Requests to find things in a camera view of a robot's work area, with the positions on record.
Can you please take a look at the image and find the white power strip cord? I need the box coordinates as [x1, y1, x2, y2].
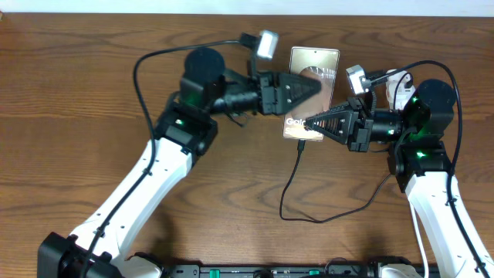
[408, 200, 430, 278]

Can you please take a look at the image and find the black USB charger cable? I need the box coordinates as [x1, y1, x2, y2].
[279, 71, 414, 224]

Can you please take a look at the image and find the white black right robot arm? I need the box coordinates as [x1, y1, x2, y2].
[304, 79, 493, 277]

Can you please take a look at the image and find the white power strip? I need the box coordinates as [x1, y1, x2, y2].
[385, 71, 415, 110]

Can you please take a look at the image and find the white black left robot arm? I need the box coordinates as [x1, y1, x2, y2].
[36, 44, 321, 277]

